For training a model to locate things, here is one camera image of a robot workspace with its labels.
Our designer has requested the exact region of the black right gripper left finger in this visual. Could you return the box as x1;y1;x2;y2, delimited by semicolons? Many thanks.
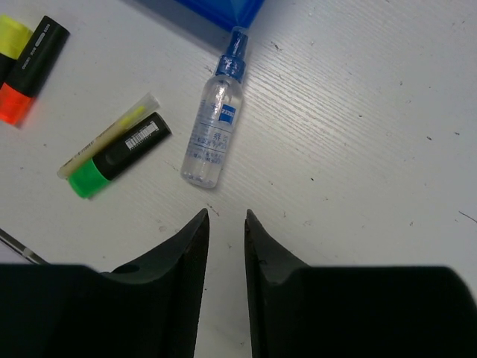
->
1;210;209;357

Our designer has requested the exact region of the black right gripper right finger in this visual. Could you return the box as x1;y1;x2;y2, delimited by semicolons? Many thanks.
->
244;211;476;357

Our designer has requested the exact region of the clear spray bottle blue cap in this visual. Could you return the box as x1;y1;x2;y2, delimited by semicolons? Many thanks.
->
180;25;250;189

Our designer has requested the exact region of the green highlighter black body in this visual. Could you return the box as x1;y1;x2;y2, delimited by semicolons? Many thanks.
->
68;112;171;198

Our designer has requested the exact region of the orange highlighter black body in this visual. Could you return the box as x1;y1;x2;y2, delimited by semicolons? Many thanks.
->
1;16;70;126

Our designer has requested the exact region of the blue compartment tray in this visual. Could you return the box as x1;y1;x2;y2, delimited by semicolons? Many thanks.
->
136;0;268;31

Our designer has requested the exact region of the yellow highlighter black body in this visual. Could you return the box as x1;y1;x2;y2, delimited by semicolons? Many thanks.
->
0;14;33;85

